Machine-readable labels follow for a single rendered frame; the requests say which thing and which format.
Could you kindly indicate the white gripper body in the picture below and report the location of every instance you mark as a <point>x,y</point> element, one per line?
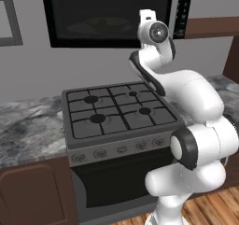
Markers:
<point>143,45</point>

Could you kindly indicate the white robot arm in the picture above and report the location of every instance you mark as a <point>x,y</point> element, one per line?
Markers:
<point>199,91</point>

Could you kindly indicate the round microwave turntable plate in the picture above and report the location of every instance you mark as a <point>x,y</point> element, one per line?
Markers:
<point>99,25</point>

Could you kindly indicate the black microwave oven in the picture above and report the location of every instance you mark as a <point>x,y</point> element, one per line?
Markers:
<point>186,11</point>

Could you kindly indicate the black microwave door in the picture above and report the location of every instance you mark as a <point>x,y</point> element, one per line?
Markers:
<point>93,4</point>

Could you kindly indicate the black oven door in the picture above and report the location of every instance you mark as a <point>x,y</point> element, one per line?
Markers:
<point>118,179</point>

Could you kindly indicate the brown cupboard door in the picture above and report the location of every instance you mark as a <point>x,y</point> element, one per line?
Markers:
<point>31,197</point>

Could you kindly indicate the grey cooker with hob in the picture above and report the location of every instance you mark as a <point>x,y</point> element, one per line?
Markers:
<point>121,107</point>

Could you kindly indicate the brown tall cupboard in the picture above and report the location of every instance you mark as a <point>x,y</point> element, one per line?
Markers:
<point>232,60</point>

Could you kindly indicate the grey cooker knob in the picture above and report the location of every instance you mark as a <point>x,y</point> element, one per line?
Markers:
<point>100,154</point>
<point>158,141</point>
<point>141,145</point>
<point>78,157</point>

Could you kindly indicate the brown base cupboard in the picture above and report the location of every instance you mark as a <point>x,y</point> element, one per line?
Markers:
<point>71,185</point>
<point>233,175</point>

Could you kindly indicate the brown wall cupboard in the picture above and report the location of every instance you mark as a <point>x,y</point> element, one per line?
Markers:
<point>211,28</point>

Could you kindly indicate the grey window frame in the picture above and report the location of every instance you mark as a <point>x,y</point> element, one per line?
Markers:
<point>15,32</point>

